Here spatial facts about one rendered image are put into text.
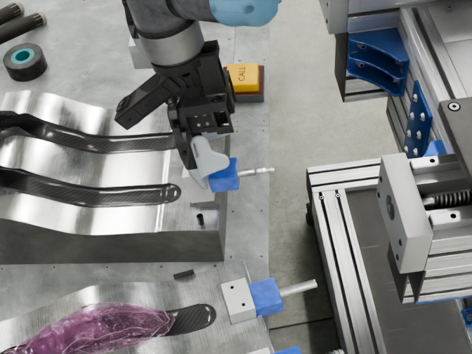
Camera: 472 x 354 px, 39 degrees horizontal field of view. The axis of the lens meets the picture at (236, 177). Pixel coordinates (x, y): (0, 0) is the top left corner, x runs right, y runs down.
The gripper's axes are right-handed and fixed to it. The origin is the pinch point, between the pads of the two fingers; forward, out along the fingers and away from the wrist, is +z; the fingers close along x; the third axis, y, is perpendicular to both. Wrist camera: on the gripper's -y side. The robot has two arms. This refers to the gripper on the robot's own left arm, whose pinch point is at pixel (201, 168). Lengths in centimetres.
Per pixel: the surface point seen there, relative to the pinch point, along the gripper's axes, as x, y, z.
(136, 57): 26.0, -13.0, -4.3
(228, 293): -16.2, 3.1, 9.1
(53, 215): -4.5, -22.9, 1.7
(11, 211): -5.9, -27.8, -1.5
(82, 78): 37.0, -29.6, 5.2
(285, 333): 31, -3, 92
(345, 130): 104, 19, 84
